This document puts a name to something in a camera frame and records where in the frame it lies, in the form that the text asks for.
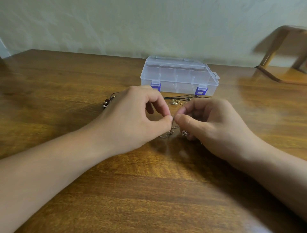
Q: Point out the person's left hand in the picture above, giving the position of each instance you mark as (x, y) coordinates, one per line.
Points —
(129, 122)

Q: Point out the clear plastic organizer box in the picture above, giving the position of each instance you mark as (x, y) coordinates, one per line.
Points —
(179, 77)

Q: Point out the person's right forearm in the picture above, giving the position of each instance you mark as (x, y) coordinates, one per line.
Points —
(288, 182)

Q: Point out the person's left forearm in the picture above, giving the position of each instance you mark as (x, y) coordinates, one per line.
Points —
(41, 177)

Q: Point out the person's right hand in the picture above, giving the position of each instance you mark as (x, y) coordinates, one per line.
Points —
(220, 129)

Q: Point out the wooden shelf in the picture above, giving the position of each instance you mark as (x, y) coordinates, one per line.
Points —
(287, 72)

